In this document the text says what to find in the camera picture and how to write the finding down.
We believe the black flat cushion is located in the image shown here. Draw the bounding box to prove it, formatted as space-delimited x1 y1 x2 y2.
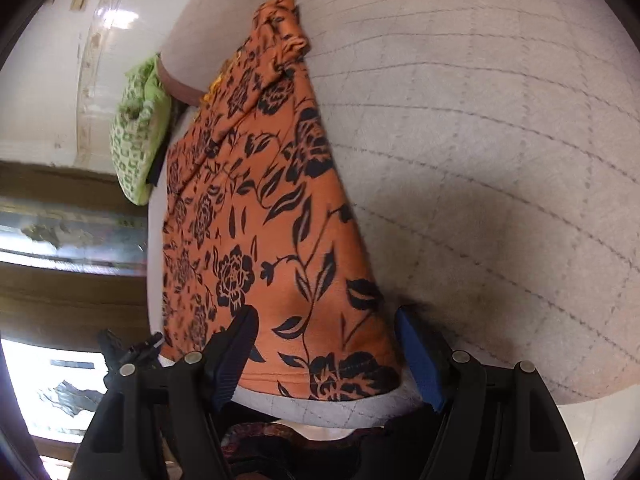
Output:
145 145 168 188

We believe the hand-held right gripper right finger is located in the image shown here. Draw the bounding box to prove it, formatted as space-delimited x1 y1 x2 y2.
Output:
394 305 586 480

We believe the green patterned pillow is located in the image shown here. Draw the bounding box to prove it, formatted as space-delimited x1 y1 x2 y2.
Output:
109 55 173 206

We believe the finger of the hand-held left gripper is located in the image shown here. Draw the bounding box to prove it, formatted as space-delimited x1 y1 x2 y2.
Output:
96 329 165 391

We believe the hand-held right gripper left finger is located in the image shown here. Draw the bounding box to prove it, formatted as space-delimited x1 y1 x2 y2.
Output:
70 305 261 480

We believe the orange black floral garment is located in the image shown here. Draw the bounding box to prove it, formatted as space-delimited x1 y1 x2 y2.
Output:
160 0 405 403

